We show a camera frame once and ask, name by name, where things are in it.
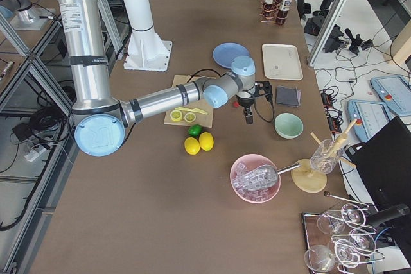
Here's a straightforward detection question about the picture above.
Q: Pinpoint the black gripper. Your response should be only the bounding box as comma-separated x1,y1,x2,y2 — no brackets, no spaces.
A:
236,94,255,124

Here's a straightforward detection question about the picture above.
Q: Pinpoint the blue round plate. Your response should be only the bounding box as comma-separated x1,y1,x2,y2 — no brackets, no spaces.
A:
212,42,250,69

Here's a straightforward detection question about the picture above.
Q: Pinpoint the green ceramic bowl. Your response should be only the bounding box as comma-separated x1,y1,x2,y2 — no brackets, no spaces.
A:
274,113,304,139

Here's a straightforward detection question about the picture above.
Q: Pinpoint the wooden cutting board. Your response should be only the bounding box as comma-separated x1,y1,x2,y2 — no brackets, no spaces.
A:
164,74,214,128

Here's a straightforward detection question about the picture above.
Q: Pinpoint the grey folded cloth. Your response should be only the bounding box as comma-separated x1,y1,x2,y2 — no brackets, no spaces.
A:
275,86,301,107

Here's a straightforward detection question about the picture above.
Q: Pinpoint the yellow lemon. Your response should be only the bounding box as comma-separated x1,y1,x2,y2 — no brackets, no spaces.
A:
184,137,200,155
198,132,214,151

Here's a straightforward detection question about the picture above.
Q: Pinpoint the tea bottle middle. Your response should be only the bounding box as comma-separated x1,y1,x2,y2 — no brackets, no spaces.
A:
262,0,275,21

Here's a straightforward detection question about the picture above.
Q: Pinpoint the green lime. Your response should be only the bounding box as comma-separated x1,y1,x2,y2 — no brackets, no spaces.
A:
188,124,203,137

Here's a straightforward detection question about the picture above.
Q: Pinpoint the lemon half slice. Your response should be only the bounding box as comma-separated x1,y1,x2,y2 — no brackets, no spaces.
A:
170,110,183,122
184,112,197,123

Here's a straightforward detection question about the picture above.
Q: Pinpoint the metal ice scoop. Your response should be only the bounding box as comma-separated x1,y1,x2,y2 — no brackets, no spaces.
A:
242,163,301,191

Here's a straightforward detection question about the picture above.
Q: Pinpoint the pink bowl with ice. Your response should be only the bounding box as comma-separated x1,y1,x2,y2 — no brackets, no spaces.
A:
230,154,281,203

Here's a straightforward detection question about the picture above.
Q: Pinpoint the tea bottle front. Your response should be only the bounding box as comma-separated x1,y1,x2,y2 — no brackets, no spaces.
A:
275,0,292,25

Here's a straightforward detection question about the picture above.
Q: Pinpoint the cream rabbit tray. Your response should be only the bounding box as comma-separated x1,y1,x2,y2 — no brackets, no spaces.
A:
262,43,303,81

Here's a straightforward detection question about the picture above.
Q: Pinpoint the yellow plastic knife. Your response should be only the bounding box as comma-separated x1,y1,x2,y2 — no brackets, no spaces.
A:
174,107,208,115

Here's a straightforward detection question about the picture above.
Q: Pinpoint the wooden cup tree stand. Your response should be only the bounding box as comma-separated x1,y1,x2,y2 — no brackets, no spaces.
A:
291,119,357,193

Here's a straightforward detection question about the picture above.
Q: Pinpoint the clear glass mug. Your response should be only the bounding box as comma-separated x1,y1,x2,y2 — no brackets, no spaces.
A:
310,139,344,175

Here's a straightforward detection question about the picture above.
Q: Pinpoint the blue teach pendant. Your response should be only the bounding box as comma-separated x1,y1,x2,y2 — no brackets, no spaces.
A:
370,75,410,116
347,99,393,142

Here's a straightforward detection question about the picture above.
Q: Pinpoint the black monitor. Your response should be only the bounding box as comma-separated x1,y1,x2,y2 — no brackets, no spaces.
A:
346,116,410,205

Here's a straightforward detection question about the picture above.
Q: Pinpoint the wine glass rack tray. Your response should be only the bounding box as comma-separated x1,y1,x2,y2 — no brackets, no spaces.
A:
302,201,385,273

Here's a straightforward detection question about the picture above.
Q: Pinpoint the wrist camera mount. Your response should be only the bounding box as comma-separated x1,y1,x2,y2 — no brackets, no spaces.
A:
254,81,273,102

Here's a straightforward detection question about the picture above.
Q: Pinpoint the copper wire bottle rack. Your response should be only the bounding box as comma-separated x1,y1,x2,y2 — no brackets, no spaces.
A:
260,0,292,25

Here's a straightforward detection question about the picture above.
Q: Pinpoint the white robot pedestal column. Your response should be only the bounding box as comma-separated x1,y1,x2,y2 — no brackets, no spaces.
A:
123,0,172,72

